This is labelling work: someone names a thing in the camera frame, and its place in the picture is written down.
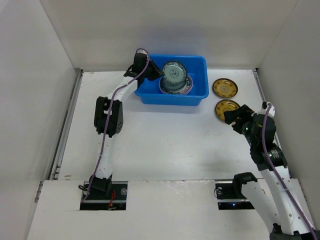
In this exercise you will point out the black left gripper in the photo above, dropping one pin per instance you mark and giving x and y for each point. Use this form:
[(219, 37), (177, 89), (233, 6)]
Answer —
[(157, 72)]

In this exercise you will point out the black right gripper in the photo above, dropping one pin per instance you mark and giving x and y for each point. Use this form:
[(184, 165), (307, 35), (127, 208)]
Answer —
[(240, 118)]

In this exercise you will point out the teal patterned plate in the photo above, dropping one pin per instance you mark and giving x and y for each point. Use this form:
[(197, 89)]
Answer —
[(169, 90), (175, 74)]

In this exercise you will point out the purple plate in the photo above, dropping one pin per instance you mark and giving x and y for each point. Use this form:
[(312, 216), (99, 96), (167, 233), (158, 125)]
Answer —
[(192, 86)]

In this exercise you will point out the white plate dark lettered rim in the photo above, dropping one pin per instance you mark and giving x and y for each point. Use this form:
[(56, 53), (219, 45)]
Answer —
[(190, 86)]

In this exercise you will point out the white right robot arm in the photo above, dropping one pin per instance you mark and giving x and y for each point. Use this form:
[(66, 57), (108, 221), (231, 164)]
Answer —
[(281, 213)]

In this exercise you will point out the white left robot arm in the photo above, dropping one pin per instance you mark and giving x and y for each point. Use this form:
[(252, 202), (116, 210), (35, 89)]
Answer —
[(109, 118)]

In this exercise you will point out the yellow patterned plate lower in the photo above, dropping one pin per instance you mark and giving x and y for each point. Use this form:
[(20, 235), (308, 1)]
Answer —
[(225, 105)]

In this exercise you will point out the yellow patterned plate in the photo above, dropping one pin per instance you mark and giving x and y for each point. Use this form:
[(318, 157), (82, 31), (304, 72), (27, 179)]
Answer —
[(225, 105), (225, 88)]

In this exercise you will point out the yellow patterned plate upper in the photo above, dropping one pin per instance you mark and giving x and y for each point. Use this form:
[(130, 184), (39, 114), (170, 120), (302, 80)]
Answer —
[(225, 88)]

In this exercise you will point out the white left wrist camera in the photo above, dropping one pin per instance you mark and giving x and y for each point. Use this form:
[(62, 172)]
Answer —
[(142, 51)]

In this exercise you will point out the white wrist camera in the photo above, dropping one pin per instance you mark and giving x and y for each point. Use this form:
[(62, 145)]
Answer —
[(268, 108), (142, 51)]

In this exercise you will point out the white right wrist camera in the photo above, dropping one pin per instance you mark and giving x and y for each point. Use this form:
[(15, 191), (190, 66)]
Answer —
[(268, 108)]

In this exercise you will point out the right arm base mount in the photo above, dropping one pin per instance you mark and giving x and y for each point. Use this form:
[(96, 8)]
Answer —
[(229, 194)]

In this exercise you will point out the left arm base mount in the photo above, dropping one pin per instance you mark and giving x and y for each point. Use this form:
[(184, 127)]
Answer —
[(110, 195)]

